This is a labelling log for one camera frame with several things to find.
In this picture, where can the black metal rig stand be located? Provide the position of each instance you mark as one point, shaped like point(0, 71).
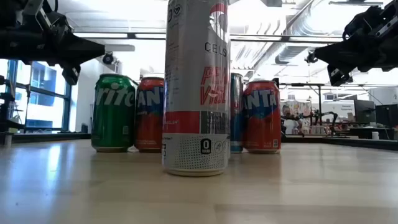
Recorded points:
point(320, 99)

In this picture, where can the green Sprite can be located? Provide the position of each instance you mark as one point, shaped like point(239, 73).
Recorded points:
point(113, 118)

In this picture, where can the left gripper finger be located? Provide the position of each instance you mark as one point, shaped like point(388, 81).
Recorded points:
point(81, 43)
point(77, 57)

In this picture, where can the person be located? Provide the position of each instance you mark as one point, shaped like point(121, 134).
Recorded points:
point(287, 113)

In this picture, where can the black background robot arm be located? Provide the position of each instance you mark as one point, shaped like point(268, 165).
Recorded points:
point(314, 117)

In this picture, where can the overhead light bar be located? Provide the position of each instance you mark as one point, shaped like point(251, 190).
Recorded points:
point(99, 35)

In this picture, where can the orange-red Fanta can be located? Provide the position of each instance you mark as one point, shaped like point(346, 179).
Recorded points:
point(149, 124)
point(262, 124)

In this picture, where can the white cup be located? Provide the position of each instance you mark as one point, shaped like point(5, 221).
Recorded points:
point(375, 135)

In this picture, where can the slim blue drink can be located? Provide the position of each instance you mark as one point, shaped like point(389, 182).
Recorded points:
point(236, 118)

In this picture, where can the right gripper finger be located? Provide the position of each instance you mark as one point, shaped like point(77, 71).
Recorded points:
point(342, 59)
point(340, 48)

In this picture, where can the black computer monitor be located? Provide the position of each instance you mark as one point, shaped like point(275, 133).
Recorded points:
point(364, 111)
point(387, 115)

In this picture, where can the silver ventilation duct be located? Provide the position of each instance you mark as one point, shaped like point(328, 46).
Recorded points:
point(292, 51)

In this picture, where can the tall silver Celsius can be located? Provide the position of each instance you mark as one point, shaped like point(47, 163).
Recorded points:
point(196, 93)

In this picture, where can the black ceiling camera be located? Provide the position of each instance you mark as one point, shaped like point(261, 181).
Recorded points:
point(311, 58)
point(108, 58)

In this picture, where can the window with blue frame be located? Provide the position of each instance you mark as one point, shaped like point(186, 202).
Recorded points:
point(43, 109)

